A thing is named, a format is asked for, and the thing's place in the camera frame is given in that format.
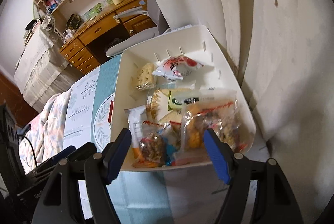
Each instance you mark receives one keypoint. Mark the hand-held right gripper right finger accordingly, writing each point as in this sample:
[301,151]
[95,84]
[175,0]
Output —
[216,156]

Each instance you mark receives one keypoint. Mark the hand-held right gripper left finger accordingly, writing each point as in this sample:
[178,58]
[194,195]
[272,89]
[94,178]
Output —
[117,153]

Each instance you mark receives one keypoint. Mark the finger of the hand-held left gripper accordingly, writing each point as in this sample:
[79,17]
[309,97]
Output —
[64,153]
[84,150]

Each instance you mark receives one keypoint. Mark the clear bag of mixed snacks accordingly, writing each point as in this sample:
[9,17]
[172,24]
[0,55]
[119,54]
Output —
[229,132]

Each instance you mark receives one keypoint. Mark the small clear nut packet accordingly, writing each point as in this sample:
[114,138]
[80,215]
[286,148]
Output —
[152,147]

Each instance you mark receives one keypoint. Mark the orange and white snack packet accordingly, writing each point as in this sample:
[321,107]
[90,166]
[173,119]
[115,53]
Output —
[136,122]

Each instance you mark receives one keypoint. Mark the white and blue packet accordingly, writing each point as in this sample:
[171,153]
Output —
[171,151]

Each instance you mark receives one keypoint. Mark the green snack packet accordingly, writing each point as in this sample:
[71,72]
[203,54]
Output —
[174,102]

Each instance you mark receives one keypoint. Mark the yellow puffed snack packet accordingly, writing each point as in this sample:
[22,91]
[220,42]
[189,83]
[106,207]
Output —
[146,76]

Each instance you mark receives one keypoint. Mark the white plastic storage bin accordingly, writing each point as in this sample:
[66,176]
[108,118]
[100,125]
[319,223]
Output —
[224,64]

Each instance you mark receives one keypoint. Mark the red and white snack packet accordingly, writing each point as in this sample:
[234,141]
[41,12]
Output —
[178,67]

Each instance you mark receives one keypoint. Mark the floral quilt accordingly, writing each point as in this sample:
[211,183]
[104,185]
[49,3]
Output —
[49,122]

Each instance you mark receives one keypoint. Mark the dark blue cloth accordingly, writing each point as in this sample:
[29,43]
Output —
[22,131]

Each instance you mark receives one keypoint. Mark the printed teal tablecloth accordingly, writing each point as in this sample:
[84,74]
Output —
[83,98]

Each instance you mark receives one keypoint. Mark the black object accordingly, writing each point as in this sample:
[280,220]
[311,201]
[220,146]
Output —
[10,140]

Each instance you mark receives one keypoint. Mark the brown wooden door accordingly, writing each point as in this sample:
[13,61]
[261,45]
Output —
[10,93]

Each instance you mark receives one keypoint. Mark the trash bin with bag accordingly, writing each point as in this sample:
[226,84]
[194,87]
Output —
[113,44]

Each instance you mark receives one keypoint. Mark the grey office chair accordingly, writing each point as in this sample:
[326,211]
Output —
[130,41]

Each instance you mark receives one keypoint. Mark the white power strip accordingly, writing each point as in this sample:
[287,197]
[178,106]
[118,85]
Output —
[68,34]

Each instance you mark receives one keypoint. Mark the white leaf print curtain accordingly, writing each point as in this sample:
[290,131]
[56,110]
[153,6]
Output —
[287,57]

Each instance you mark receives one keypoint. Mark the wooden desk with drawers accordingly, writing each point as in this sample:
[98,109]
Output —
[101,25]

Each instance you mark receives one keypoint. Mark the dark floral pouch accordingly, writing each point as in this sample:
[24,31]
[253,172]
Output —
[74,21]

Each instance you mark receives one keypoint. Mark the black item on lace cover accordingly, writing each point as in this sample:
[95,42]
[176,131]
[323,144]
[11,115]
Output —
[31,24]

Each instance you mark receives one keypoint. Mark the white floral cup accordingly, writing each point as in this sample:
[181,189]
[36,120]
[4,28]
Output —
[47,21]

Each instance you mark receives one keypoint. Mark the large green picture card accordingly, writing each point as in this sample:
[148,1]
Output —
[95,10]

